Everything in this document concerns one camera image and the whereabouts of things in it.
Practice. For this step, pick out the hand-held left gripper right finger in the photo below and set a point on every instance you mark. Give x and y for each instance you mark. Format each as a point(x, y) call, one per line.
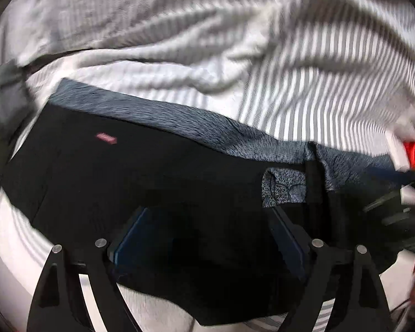
point(292, 245)

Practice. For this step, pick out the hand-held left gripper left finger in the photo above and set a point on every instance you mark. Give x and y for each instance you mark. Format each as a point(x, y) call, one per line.
point(128, 242)

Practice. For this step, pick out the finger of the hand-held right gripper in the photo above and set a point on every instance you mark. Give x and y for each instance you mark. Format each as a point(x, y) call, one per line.
point(394, 175)
point(384, 207)

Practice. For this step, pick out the black pants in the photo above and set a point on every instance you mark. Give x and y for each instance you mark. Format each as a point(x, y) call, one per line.
point(159, 179)

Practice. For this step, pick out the white striped bed sheet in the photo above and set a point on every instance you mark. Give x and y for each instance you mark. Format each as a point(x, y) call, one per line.
point(17, 238)

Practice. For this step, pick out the blue-grey patterned mat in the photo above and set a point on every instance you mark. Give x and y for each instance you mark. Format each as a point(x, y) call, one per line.
point(200, 124)

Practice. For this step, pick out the dark grey garment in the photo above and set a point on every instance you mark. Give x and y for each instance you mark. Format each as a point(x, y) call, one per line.
point(3, 124)

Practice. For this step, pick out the grey striped duvet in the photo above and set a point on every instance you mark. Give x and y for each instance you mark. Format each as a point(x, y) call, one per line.
point(207, 34)

